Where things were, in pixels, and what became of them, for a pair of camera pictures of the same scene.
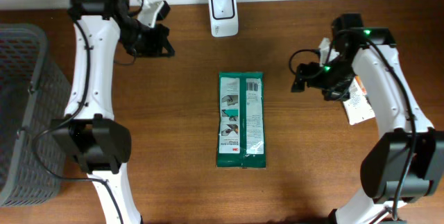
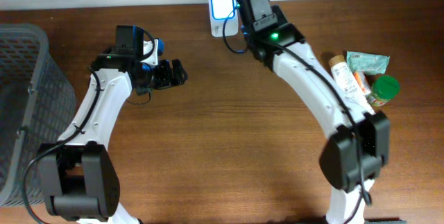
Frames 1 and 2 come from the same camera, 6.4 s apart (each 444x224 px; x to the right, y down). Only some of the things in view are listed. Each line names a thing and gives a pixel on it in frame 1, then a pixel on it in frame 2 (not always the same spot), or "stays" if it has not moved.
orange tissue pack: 361,84 stays
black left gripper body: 159,40 -> 161,75
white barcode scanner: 223,6 stays
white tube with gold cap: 358,107 stays
